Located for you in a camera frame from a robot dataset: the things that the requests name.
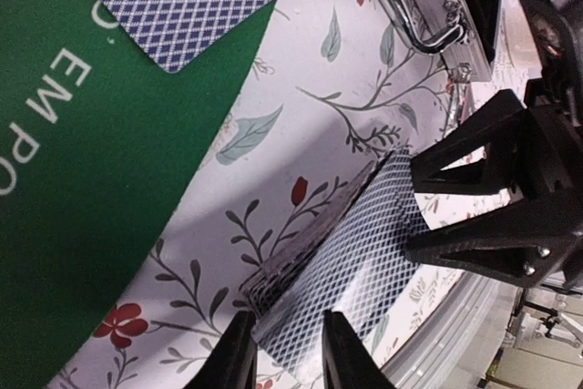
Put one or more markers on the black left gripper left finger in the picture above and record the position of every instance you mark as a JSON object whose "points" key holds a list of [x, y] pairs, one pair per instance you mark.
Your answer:
{"points": [[232, 364]]}

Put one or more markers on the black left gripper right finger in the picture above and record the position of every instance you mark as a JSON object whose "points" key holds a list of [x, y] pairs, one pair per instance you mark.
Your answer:
{"points": [[345, 362]]}

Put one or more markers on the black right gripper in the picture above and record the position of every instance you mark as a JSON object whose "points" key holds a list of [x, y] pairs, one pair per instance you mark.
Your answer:
{"points": [[524, 242]]}

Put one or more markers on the blue playing card deck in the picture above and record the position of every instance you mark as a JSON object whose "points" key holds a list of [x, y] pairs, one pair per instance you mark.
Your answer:
{"points": [[350, 260]]}

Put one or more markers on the aluminium poker chip case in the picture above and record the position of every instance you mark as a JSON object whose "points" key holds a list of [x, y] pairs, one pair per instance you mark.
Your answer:
{"points": [[462, 32]]}

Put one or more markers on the green round poker mat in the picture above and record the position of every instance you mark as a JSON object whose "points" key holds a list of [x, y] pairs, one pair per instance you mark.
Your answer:
{"points": [[98, 145]]}

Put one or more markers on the aluminium front rail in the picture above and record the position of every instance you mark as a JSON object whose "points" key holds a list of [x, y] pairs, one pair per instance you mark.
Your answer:
{"points": [[454, 347]]}

